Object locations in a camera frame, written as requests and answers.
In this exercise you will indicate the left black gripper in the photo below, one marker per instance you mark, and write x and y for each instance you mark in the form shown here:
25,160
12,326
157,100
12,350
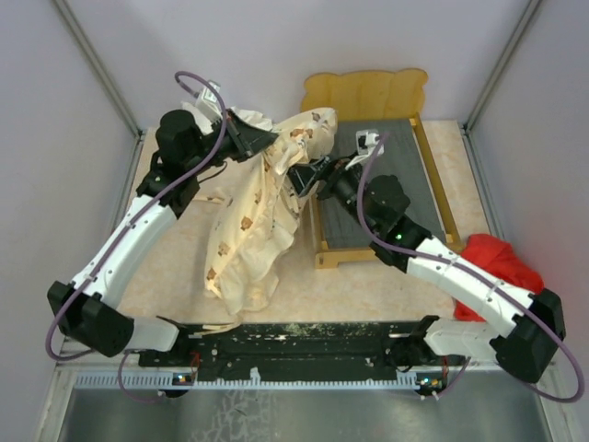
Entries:
247,139

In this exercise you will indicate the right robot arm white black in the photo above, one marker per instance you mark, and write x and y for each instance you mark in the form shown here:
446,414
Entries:
520,329

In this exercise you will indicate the red cloth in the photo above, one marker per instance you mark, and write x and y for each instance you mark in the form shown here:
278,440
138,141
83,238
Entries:
498,258

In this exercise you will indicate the wooden pet bed frame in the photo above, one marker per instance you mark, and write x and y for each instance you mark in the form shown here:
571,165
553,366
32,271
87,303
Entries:
390,102

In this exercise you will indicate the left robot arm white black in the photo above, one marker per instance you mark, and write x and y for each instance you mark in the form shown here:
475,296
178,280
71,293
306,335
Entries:
85,309

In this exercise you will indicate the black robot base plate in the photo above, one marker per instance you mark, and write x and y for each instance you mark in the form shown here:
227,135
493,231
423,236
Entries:
303,351

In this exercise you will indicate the aluminium frame post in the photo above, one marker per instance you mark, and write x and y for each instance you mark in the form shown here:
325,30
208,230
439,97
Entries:
97,66
522,26

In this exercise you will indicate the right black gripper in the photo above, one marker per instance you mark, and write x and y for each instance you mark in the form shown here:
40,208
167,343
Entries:
303,175

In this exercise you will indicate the left aluminium frame post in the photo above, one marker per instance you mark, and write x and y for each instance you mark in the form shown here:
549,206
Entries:
97,66

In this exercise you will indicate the white cloth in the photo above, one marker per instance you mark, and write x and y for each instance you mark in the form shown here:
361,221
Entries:
252,117

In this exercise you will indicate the right aluminium frame post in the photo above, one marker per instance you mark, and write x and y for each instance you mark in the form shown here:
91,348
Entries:
522,26

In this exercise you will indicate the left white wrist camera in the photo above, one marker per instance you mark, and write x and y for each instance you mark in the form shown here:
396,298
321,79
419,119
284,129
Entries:
207,103

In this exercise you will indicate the cream animal print cushion cover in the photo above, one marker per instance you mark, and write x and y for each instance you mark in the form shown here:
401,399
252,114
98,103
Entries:
258,220

